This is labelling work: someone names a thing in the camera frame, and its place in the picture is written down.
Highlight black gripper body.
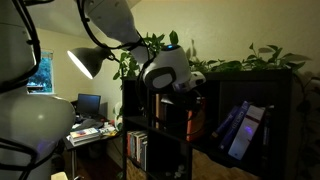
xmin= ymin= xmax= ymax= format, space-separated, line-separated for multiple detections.
xmin=161 ymin=92 xmax=198 ymax=133

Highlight tan book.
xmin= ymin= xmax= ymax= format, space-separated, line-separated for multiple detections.
xmin=154 ymin=93 xmax=162 ymax=130

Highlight white book red spine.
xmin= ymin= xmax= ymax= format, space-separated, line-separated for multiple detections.
xmin=126 ymin=130 xmax=132 ymax=158

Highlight dark blue Circuits book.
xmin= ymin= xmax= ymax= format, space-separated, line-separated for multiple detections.
xmin=218 ymin=100 xmax=252 ymax=151

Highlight white book maroon band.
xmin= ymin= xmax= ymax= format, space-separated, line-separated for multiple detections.
xmin=227 ymin=105 xmax=267 ymax=161

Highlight black book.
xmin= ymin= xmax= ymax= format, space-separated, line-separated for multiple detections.
xmin=262 ymin=105 xmax=275 ymax=148

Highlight colourful cover book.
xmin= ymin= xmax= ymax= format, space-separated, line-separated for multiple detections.
xmin=69 ymin=127 xmax=101 ymax=139

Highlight white vase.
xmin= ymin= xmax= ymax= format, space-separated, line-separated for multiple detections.
xmin=113 ymin=101 xmax=124 ymax=131

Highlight loose papers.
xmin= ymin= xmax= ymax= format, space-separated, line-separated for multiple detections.
xmin=99 ymin=123 xmax=118 ymax=137

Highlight green pothos plant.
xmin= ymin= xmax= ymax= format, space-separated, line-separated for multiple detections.
xmin=112 ymin=30 xmax=320 ymax=174

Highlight black cube bookshelf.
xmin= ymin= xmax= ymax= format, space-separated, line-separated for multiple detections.
xmin=121 ymin=68 xmax=294 ymax=180

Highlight black computer monitor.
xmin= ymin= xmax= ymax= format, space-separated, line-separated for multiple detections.
xmin=75 ymin=93 xmax=103 ymax=118

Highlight grey desk lamp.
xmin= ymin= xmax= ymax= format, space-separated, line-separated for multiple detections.
xmin=66 ymin=45 xmax=116 ymax=80

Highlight dark desk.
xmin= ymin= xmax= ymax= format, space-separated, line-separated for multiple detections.
xmin=62 ymin=113 xmax=123 ymax=180

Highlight cream rectangular block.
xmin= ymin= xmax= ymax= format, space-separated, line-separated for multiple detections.
xmin=49 ymin=170 xmax=70 ymax=180

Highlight window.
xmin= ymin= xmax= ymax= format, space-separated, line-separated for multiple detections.
xmin=26 ymin=49 xmax=55 ymax=95

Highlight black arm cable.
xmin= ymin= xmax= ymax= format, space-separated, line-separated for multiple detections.
xmin=0 ymin=0 xmax=151 ymax=180

